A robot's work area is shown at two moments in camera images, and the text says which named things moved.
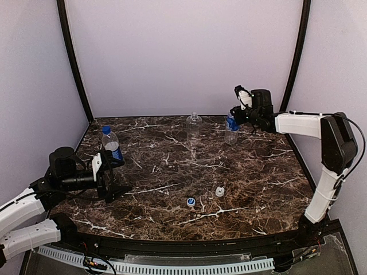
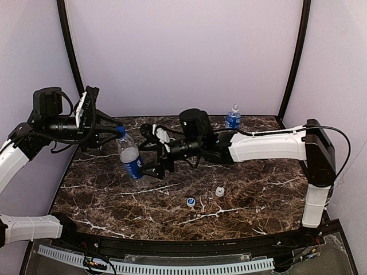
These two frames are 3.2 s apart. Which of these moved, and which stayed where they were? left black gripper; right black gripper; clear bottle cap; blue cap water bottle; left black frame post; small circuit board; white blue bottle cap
Moved: right black gripper; left black gripper; blue cap water bottle
Stayed: small circuit board; white blue bottle cap; clear bottle cap; left black frame post
